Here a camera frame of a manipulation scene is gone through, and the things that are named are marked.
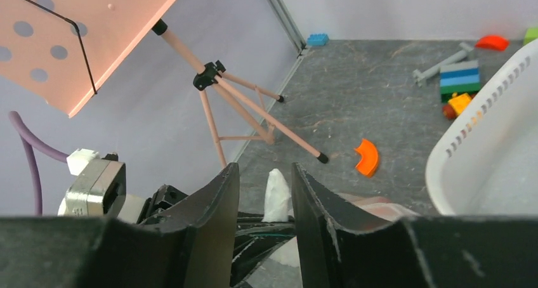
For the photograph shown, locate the translucent plastic bag with fruits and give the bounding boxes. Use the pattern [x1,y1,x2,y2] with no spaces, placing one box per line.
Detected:
[263,165,432,287]

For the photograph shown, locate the aluminium frame post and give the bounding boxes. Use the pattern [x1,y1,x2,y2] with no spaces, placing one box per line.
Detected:
[267,0,306,54]

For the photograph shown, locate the small green block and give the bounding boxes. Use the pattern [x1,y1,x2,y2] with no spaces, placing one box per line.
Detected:
[523,27,538,45]

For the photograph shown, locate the grey toy wrench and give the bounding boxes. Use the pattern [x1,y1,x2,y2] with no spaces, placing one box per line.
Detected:
[412,42,475,87]

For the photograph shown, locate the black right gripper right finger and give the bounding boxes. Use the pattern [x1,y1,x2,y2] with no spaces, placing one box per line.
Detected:
[291,163,537,287]

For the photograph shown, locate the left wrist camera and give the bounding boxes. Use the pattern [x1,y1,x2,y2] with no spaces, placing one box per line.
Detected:
[57,148,146,224]

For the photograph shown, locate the orange curved block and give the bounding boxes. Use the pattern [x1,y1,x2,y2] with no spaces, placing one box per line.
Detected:
[354,138,379,178]

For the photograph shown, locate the white plastic basin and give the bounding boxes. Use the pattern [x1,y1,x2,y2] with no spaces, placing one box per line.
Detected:
[425,41,537,215]

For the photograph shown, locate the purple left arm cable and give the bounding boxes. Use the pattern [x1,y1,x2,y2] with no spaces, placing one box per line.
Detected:
[8,110,70,217]

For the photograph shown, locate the stacked coloured brick pile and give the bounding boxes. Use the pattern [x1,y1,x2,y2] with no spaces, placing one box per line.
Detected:
[440,60,482,120]

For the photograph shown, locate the pink music stand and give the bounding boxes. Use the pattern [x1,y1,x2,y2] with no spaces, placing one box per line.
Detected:
[0,0,329,169]

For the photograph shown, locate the blue lego brick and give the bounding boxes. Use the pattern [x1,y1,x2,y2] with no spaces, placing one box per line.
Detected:
[306,33,329,46]

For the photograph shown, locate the red curved block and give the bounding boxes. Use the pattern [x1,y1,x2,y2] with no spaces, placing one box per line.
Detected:
[475,35,509,51]

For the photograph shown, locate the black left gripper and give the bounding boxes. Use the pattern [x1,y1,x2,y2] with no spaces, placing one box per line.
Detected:
[136,185,296,287]

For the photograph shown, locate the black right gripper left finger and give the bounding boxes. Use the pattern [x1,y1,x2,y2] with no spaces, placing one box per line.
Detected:
[1,162,239,287]

